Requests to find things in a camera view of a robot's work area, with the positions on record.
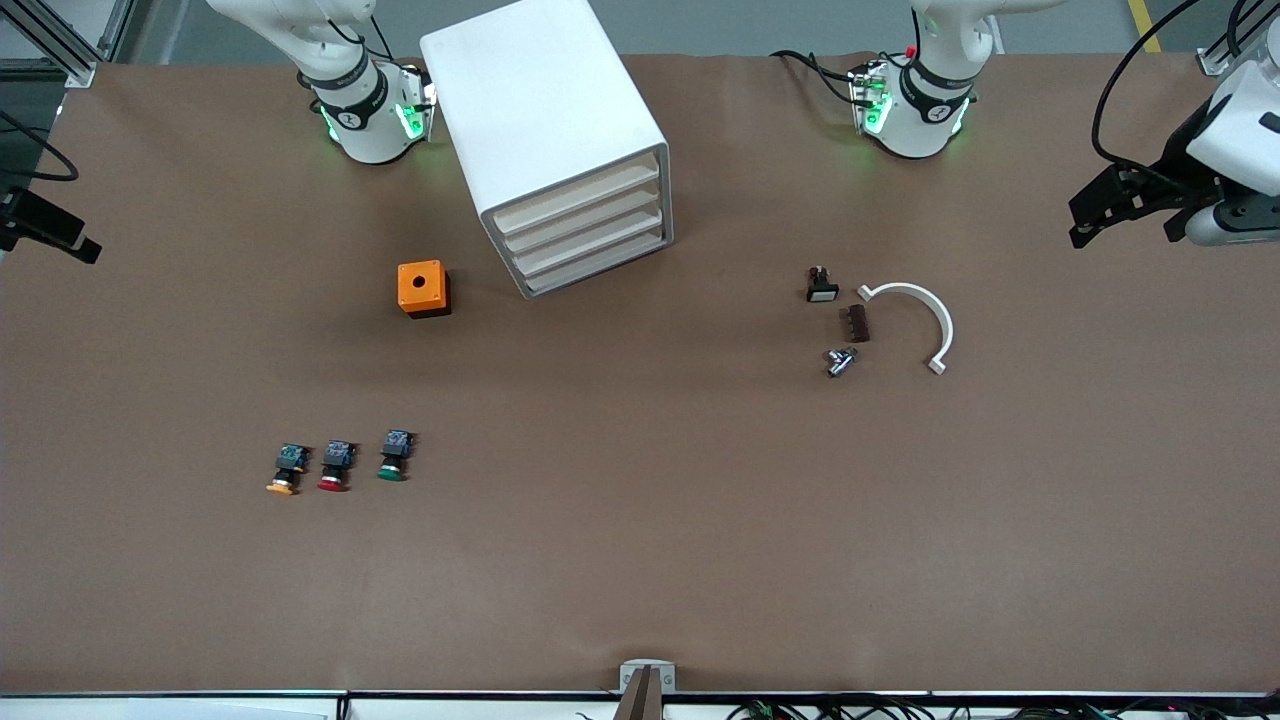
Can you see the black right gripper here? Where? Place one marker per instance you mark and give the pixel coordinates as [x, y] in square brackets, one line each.
[30, 221]

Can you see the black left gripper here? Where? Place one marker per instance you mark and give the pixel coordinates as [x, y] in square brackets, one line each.
[1180, 166]

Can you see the yellow mushroom push button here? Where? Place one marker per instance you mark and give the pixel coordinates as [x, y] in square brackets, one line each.
[288, 468]

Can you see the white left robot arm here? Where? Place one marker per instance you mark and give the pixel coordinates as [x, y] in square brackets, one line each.
[915, 128]

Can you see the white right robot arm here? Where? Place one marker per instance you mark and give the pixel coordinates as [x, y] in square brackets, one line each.
[368, 128]

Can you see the red mushroom push button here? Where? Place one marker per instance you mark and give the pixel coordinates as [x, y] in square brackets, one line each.
[336, 465]

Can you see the green mushroom push button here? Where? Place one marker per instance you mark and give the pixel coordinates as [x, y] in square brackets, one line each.
[394, 455]

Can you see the white semicircular clamp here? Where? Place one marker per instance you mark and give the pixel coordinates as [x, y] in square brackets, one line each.
[938, 312]

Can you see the brown terminal block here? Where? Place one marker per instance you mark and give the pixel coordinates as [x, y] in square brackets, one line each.
[857, 324]

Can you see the silver metal fitting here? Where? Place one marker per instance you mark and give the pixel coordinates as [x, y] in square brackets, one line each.
[840, 361]

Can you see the orange box with hole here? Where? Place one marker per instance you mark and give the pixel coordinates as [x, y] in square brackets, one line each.
[421, 287]

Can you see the brown bar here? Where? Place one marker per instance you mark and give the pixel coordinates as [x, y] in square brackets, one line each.
[642, 698]

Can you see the aluminium frame profile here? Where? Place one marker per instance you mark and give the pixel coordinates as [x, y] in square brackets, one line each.
[1225, 50]
[65, 45]

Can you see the black switch with white face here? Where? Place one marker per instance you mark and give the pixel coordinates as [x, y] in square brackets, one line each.
[821, 287]

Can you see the white table edge rail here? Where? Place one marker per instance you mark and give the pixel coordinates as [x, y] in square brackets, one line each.
[200, 708]

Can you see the grey metal bracket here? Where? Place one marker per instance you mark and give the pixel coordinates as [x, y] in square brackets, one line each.
[632, 668]

